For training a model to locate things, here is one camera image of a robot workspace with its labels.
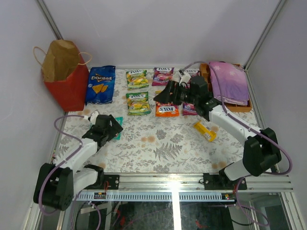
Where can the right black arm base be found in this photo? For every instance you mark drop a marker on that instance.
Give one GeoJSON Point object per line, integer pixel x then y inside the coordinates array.
{"type": "Point", "coordinates": [218, 182]}

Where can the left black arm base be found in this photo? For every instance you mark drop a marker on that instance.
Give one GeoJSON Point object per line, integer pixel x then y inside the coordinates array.
{"type": "Point", "coordinates": [109, 182]}

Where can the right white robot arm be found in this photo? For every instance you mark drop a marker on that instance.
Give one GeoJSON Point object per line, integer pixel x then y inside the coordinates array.
{"type": "Point", "coordinates": [261, 150]}

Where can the floral table mat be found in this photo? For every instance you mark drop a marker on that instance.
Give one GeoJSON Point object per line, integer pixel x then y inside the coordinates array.
{"type": "Point", "coordinates": [150, 144]}

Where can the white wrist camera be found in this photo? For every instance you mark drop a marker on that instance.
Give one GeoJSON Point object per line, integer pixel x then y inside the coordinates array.
{"type": "Point", "coordinates": [184, 77]}
{"type": "Point", "coordinates": [92, 117]}

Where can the orange snack package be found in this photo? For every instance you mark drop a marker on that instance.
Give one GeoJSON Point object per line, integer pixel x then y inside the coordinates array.
{"type": "Point", "coordinates": [166, 110]}

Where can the blue Doritos chip bag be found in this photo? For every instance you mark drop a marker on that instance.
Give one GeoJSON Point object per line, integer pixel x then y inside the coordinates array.
{"type": "Point", "coordinates": [100, 86]}

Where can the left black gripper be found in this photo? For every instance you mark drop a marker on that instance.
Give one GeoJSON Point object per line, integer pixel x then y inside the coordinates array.
{"type": "Point", "coordinates": [111, 128]}

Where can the purple star cloth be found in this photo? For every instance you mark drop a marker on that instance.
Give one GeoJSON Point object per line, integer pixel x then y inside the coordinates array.
{"type": "Point", "coordinates": [229, 82]}

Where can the blue slotted cable duct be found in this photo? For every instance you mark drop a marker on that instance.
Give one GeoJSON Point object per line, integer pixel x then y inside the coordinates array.
{"type": "Point", "coordinates": [158, 196]}

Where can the yellow snack bar packet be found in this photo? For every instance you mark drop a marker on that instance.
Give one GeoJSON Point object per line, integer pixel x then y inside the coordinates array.
{"type": "Point", "coordinates": [204, 131]}

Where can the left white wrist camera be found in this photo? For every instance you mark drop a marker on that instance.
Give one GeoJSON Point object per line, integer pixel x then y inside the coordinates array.
{"type": "Point", "coordinates": [92, 117]}

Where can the wooden compartment tray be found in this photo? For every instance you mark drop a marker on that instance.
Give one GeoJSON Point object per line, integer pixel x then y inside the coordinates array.
{"type": "Point", "coordinates": [236, 108]}

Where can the teal snack package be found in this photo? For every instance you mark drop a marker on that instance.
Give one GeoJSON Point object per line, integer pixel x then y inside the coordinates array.
{"type": "Point", "coordinates": [120, 121]}

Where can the green snack package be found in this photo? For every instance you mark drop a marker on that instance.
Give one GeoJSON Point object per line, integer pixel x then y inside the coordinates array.
{"type": "Point", "coordinates": [136, 79]}

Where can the red paper bag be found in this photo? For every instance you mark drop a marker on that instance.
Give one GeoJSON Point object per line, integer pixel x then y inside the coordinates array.
{"type": "Point", "coordinates": [65, 74]}

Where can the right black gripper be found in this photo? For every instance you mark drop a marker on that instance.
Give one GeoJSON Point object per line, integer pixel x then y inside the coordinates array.
{"type": "Point", "coordinates": [173, 86]}

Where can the purple candy bag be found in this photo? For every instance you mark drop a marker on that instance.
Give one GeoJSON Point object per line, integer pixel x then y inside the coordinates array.
{"type": "Point", "coordinates": [188, 109]}
{"type": "Point", "coordinates": [192, 73]}
{"type": "Point", "coordinates": [162, 76]}

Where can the aluminium front rail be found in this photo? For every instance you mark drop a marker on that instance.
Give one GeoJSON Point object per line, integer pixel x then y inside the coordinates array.
{"type": "Point", "coordinates": [187, 182]}

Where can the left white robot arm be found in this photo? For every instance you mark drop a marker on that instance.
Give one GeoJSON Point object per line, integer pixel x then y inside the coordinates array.
{"type": "Point", "coordinates": [60, 182]}

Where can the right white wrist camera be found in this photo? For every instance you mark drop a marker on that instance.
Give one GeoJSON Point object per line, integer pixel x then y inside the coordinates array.
{"type": "Point", "coordinates": [184, 77]}

